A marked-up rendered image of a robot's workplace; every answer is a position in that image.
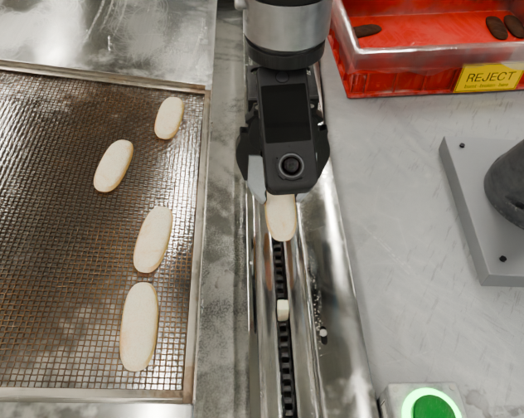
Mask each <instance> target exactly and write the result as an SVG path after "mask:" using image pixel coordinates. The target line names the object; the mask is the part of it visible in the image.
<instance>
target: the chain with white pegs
mask: <svg viewBox="0 0 524 418"><path fill-rule="evenodd" d="M275 242H277V240H275V239H274V238H273V237H272V249H273V262H274V290H275V303H276V318H277V330H278V345H279V372H280V386H281V395H282V397H281V401H282V414H283V418H285V417H293V418H296V414H295V403H294V383H293V372H292V361H291V350H290V339H289V301H288V300H287V297H286V286H285V275H284V258H283V256H284V254H283V244H282V241H280V244H275ZM274 250H280V251H275V252H274ZM275 257H281V260H276V259H275ZM276 265H282V267H281V268H276ZM280 273H282V276H276V274H280ZM277 282H283V284H277ZM277 290H283V291H284V293H283V294H278V291H277ZM278 299H284V300H278ZM280 321H283V322H280ZM279 328H286V331H283V332H280V330H279ZM280 338H287V340H288V341H287V342H280ZM281 348H288V351H287V352H281ZM283 358H288V359H289V362H285V363H282V361H281V360H282V359H283ZM283 370H289V374H283ZM284 381H290V383H291V385H290V386H284V384H283V382H284ZM289 392H291V397H284V393H289ZM284 405H292V406H293V409H292V410H285V408H284Z"/></svg>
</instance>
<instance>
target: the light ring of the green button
mask: <svg viewBox="0 0 524 418"><path fill-rule="evenodd" d="M429 394H430V395H436V396H439V397H441V398H443V399H444V400H446V401H447V402H448V403H449V404H450V405H451V407H452V408H453V410H454V413H455V415H456V418H462V416H461V415H460V412H459V409H458V407H457V406H456V405H455V404H454V403H453V402H452V400H451V399H449V398H448V397H447V396H446V395H445V394H444V393H442V392H440V391H437V390H435V389H430V388H421V389H418V390H415V391H413V392H411V393H410V394H409V395H408V396H407V398H406V399H405V402H404V405H403V407H402V418H410V408H411V406H412V404H413V402H414V401H415V400H416V399H417V398H418V397H421V396H423V395H429Z"/></svg>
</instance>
